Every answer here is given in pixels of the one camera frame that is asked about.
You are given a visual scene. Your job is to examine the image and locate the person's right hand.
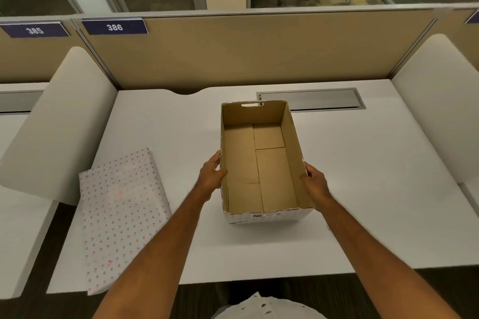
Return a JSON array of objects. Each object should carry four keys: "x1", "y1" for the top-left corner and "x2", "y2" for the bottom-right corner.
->
[{"x1": 300, "y1": 162, "x2": 334, "y2": 213}]

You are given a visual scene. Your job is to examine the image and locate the person's left hand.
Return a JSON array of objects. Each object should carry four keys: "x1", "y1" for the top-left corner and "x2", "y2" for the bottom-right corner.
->
[{"x1": 194, "y1": 150, "x2": 228, "y2": 203}]

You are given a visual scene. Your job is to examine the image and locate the cardboard box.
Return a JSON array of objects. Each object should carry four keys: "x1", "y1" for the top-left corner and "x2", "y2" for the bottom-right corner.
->
[{"x1": 220, "y1": 100, "x2": 314, "y2": 225}]

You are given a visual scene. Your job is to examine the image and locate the person's left forearm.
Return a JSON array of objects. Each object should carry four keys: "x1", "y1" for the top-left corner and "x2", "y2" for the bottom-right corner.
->
[{"x1": 92, "y1": 187, "x2": 206, "y2": 319}]

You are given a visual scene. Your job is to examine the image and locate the person's right forearm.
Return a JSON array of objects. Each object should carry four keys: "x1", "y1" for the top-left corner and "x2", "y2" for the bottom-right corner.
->
[{"x1": 320, "y1": 195, "x2": 462, "y2": 319}]

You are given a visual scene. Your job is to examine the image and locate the person's white patterned shirt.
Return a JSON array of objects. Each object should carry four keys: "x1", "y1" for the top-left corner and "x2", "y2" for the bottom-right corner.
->
[{"x1": 213, "y1": 292, "x2": 327, "y2": 319}]

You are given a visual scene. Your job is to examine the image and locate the beige desk partition panel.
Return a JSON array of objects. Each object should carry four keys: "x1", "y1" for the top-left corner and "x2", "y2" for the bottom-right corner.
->
[
  {"x1": 389, "y1": 8, "x2": 479, "y2": 76},
  {"x1": 0, "y1": 20, "x2": 109, "y2": 84},
  {"x1": 77, "y1": 8, "x2": 436, "y2": 94}
]

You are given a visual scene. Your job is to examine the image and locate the white curved side divider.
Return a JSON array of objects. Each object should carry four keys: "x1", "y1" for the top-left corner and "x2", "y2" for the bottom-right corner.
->
[
  {"x1": 390, "y1": 33, "x2": 479, "y2": 184},
  {"x1": 0, "y1": 46, "x2": 119, "y2": 206}
]

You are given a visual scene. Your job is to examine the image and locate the grey desk cable tray cover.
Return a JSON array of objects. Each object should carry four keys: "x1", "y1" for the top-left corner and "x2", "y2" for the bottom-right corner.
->
[
  {"x1": 0, "y1": 91, "x2": 44, "y2": 115},
  {"x1": 256, "y1": 87, "x2": 366, "y2": 112}
]

